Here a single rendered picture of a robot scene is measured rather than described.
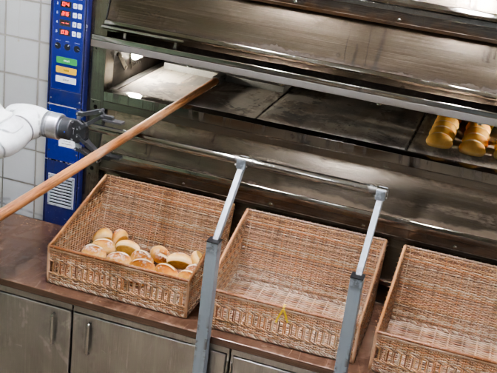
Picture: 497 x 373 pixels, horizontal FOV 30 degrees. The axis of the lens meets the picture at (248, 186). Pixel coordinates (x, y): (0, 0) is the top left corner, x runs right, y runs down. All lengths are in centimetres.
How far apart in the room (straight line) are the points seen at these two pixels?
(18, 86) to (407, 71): 157
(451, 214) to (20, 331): 164
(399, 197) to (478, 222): 29
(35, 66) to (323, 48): 118
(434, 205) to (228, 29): 98
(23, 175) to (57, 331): 79
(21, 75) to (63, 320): 102
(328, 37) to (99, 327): 132
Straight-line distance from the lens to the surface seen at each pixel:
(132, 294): 335
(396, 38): 331
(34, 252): 370
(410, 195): 343
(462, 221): 343
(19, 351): 363
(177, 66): 407
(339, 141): 341
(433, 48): 329
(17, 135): 309
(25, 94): 387
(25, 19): 379
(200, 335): 317
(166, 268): 351
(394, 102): 318
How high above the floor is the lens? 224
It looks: 22 degrees down
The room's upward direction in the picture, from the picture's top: 7 degrees clockwise
